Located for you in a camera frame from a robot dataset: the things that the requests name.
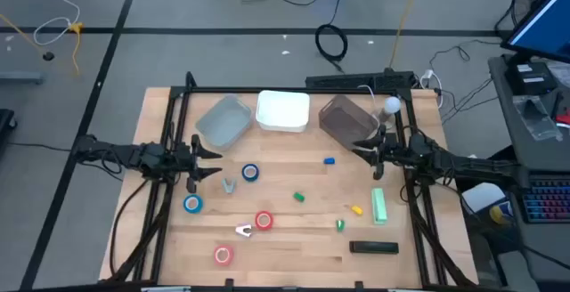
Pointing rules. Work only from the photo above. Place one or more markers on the black perforated box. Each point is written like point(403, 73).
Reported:
point(356, 79)

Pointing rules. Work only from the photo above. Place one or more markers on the grey-blue staple remover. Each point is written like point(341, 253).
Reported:
point(229, 188)

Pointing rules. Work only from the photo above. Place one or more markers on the yellow round object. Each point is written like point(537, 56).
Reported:
point(499, 214)

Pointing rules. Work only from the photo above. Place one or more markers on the red tape roll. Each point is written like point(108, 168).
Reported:
point(257, 221)

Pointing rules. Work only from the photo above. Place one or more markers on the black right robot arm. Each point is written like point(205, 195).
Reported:
point(463, 164)

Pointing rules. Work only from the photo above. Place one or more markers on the black floor object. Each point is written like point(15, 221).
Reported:
point(6, 123)

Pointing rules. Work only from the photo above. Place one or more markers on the lilac staple remover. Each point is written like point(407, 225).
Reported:
point(238, 229)

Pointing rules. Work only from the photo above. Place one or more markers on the green mini stapler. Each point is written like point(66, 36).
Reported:
point(340, 226)
point(298, 197)

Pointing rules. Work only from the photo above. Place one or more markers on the grey stand foot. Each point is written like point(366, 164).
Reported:
point(20, 77)

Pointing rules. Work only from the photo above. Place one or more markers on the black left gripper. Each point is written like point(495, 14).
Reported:
point(182, 160)

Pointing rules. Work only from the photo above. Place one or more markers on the black floor disc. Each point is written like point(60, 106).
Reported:
point(48, 56)

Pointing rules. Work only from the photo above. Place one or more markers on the white power plug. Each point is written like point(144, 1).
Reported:
point(427, 75)

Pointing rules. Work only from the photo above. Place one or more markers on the light blue tape roll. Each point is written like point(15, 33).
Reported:
point(185, 204)

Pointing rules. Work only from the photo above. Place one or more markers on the mint green stapler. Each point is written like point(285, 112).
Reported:
point(379, 207)

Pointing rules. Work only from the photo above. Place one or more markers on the silver aluminium bar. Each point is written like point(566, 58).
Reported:
point(165, 289)
point(403, 290)

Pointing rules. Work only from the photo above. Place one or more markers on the blue mini stapler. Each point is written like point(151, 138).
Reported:
point(329, 161)

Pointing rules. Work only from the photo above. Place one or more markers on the backlit keyboard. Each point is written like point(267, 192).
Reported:
point(545, 198)

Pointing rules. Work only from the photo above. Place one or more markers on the white paper box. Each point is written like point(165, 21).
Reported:
point(483, 196)

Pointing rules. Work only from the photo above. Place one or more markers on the red desk object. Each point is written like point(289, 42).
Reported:
point(564, 118)

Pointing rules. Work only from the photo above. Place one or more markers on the black table clamp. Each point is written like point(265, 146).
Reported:
point(358, 284)
point(229, 283)

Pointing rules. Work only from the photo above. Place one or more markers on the dark blue tape roll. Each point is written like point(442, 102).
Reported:
point(243, 172)

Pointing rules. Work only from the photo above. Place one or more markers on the black stapler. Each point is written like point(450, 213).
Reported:
point(374, 247)

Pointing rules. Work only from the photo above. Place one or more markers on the computer monitor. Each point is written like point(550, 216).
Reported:
point(545, 25)

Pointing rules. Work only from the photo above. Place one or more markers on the white bulb lamp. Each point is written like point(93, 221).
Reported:
point(392, 104)

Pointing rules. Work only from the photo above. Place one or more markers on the brown translucent plastic bin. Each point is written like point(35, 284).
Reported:
point(345, 120)

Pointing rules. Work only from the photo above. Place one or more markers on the white plastic bin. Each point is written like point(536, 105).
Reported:
point(282, 110)

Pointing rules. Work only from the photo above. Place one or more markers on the pink tape roll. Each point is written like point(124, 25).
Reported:
point(216, 255)

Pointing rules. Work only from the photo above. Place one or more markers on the clear plastic bag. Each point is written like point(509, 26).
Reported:
point(534, 114)

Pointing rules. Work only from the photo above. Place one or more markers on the black mini computer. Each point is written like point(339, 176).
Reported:
point(530, 80)

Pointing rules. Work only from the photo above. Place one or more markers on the grey plastic bin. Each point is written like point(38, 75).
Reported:
point(222, 123)

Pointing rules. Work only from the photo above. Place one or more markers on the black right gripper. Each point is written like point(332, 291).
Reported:
point(391, 149)

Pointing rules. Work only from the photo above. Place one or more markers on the yellow mini stapler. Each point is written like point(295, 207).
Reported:
point(356, 210)

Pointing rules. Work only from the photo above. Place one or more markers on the grey side desk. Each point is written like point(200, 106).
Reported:
point(512, 125)

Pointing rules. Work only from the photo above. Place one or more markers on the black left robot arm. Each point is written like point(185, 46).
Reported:
point(124, 155)

